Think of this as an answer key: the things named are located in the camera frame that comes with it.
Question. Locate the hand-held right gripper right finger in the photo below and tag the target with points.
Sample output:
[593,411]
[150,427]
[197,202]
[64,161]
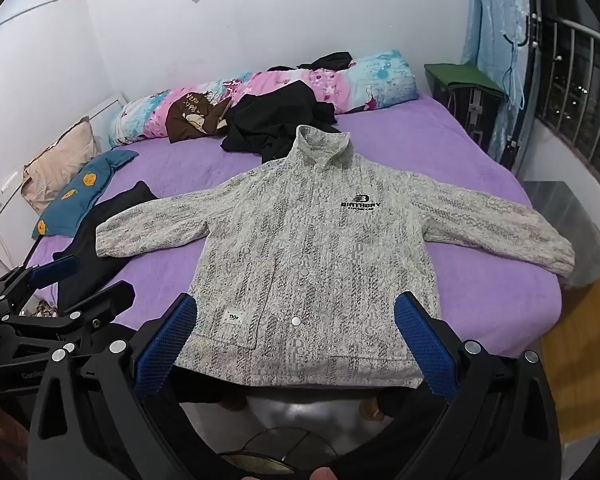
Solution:
[425,355]

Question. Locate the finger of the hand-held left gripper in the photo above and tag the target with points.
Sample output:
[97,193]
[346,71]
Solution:
[102,307]
[52,271]

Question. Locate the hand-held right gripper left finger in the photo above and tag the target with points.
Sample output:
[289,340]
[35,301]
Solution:
[162,355]

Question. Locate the grey knit jacket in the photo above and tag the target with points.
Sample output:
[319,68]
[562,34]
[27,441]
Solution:
[305,240]

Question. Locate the person's right hand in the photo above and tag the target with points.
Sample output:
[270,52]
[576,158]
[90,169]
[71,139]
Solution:
[324,474]

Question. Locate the black pants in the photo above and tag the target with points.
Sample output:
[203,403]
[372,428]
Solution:
[90,250]

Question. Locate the teal garment with yellow patches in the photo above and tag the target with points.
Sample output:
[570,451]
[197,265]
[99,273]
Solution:
[80,200]

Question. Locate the beige pillow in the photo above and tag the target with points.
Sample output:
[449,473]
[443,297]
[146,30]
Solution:
[60,155]

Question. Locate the brown printed cloth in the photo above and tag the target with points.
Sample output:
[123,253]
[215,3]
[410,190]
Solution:
[190,120]

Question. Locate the black garment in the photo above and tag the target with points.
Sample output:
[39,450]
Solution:
[270,120]

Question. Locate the black rack with green top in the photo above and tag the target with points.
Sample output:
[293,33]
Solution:
[470,85]

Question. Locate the small black cloth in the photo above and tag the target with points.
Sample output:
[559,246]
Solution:
[330,60]

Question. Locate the black window railing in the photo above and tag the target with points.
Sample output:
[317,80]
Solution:
[580,60]

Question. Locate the light blue curtain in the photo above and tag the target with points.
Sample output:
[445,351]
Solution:
[495,20]

